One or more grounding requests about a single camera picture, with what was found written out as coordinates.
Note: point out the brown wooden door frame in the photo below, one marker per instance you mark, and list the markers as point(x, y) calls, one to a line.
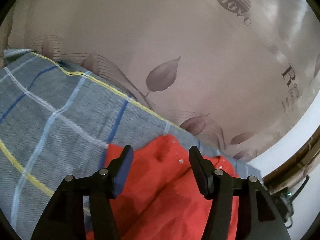
point(296, 168)

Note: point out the red knit sweater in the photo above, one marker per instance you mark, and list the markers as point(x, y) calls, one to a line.
point(161, 199)

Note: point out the beige leaf print curtain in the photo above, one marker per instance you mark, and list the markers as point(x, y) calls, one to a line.
point(239, 74)

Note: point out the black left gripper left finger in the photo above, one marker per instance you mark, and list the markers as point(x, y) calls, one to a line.
point(78, 202)

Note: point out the grey plaid bed sheet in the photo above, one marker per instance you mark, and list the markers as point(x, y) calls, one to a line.
point(57, 119)

